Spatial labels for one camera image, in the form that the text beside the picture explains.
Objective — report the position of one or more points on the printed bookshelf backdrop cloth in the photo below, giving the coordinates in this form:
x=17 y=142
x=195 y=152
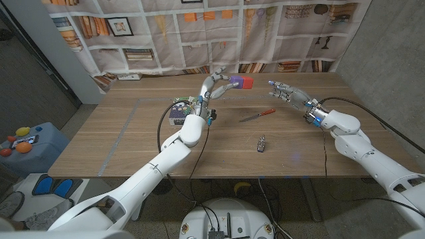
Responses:
x=166 y=40

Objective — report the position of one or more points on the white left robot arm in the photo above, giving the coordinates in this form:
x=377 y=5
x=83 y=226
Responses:
x=149 y=176

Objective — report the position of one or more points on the purple magnetic block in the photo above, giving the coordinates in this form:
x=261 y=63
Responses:
x=236 y=81

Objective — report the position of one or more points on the grey sneaker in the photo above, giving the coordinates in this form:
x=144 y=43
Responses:
x=11 y=204
x=43 y=217

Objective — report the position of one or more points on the white power strip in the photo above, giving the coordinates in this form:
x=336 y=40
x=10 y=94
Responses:
x=129 y=76

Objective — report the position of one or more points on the Peanuts puzzle box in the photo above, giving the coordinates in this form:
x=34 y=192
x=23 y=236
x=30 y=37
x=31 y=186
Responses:
x=177 y=113

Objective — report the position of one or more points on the yellow banana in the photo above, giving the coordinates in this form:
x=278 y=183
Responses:
x=241 y=186

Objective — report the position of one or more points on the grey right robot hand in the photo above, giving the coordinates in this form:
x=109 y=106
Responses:
x=295 y=96

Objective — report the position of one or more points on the white pedal board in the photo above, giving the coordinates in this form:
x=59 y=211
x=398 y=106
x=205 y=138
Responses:
x=83 y=189

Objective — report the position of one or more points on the small metallic toy piece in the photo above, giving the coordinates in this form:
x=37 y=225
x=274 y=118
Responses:
x=261 y=143

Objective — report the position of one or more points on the red magnetic block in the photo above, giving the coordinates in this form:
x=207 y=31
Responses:
x=248 y=83

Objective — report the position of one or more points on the small red toy fruit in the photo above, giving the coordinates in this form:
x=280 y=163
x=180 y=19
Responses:
x=11 y=138

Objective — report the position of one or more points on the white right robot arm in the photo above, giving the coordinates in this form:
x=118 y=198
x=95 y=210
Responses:
x=365 y=152

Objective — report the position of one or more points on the black round floor object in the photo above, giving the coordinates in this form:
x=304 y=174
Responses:
x=162 y=187

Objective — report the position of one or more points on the grey-blue storage box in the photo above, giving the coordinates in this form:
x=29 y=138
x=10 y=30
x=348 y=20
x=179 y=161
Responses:
x=40 y=159

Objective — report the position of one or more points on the orange toy fruit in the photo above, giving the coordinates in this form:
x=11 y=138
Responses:
x=23 y=147

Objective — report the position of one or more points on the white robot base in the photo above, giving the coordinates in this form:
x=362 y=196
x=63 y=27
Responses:
x=232 y=215

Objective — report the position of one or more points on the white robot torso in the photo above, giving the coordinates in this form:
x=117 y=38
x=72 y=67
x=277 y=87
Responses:
x=66 y=235

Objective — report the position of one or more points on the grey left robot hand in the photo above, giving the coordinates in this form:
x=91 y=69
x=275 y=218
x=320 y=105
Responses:
x=206 y=96

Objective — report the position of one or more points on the metal table leg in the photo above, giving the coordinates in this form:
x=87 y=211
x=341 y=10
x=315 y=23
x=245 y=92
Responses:
x=310 y=199
x=136 y=212

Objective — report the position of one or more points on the blue foot pedal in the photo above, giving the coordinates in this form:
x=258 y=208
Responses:
x=63 y=188
x=43 y=186

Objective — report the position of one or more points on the yellow toy lemon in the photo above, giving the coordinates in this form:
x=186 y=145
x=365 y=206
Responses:
x=22 y=131

